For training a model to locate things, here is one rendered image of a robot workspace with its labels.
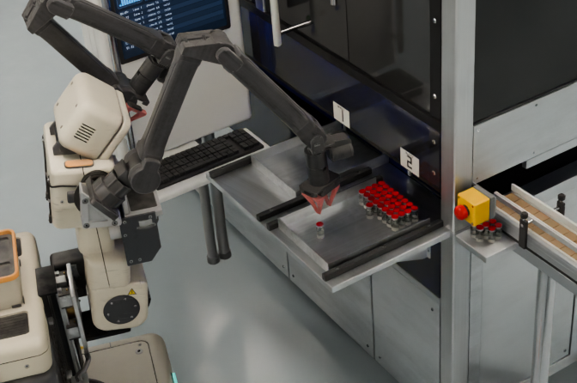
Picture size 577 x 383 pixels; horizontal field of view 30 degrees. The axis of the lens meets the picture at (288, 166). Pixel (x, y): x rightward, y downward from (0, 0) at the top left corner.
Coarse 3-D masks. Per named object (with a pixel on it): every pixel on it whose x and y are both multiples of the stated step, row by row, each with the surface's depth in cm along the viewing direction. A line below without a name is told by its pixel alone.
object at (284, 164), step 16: (336, 128) 349; (288, 144) 341; (304, 144) 343; (352, 144) 341; (256, 160) 332; (272, 160) 337; (288, 160) 336; (304, 160) 336; (352, 160) 334; (368, 160) 327; (384, 160) 330; (272, 176) 326; (288, 176) 329; (304, 176) 328; (288, 192) 320
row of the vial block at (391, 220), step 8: (360, 192) 311; (368, 192) 310; (360, 200) 312; (368, 200) 308; (376, 200) 307; (376, 208) 306; (384, 208) 304; (384, 216) 304; (392, 216) 300; (392, 224) 300
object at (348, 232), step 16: (352, 192) 316; (304, 208) 309; (336, 208) 313; (352, 208) 312; (288, 224) 308; (304, 224) 308; (336, 224) 306; (352, 224) 306; (368, 224) 305; (384, 224) 305; (416, 224) 298; (304, 240) 296; (320, 240) 301; (336, 240) 300; (352, 240) 300; (368, 240) 299; (384, 240) 294; (320, 256) 289; (336, 256) 294; (352, 256) 290
